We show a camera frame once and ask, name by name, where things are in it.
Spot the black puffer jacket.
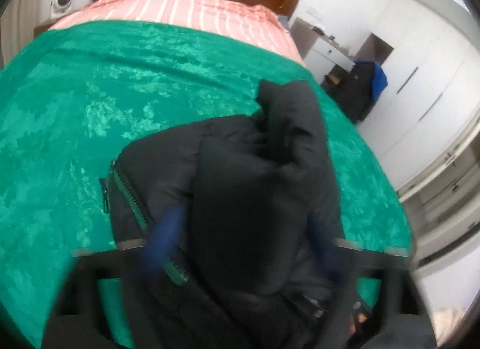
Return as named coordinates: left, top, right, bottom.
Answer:
left=101, top=80, right=343, bottom=348

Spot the dark jacket on chair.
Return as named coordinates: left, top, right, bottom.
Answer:
left=329, top=62, right=376, bottom=124

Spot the blue garment on chair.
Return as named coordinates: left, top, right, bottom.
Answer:
left=355, top=59, right=388, bottom=104

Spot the white wardrobe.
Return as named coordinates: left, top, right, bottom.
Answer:
left=359, top=0, right=479, bottom=190

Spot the white desk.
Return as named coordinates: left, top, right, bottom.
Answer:
left=289, top=18, right=354, bottom=84

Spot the green bed blanket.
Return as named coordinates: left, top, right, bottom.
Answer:
left=1, top=22, right=411, bottom=346

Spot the pink striped bed sheet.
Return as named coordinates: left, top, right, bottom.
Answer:
left=53, top=0, right=303, bottom=64

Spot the wooden nightstand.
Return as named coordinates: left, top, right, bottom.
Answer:
left=32, top=19, right=59, bottom=38

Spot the white round fan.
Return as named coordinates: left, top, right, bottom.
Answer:
left=49, top=0, right=72, bottom=19

